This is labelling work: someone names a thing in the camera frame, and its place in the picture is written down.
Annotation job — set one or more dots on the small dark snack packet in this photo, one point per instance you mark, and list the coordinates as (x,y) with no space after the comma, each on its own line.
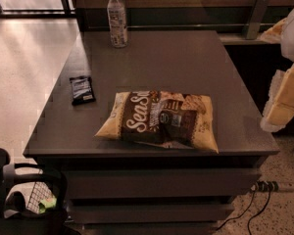
(82,90)

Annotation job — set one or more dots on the grey drawer cabinet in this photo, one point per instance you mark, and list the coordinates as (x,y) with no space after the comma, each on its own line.
(123,188)

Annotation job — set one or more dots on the clear plastic water bottle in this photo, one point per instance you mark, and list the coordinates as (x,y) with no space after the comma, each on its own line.
(117,23)

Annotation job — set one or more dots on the wire mesh basket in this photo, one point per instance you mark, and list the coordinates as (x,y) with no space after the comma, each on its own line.
(39,192)

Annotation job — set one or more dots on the metal shelf bracket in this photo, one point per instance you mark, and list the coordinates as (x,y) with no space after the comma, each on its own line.
(252,27)

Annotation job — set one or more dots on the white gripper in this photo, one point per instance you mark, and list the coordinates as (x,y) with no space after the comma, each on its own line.
(279,110)

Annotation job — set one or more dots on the green cloth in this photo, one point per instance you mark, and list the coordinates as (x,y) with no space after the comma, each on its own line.
(47,204)

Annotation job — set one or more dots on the power strip with plugs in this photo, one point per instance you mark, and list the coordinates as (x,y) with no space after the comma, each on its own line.
(265,186)

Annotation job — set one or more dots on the black office chair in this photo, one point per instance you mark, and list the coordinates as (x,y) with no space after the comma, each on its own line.
(16,183)

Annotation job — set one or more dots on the brown chip bag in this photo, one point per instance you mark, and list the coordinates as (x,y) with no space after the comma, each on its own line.
(162,118)

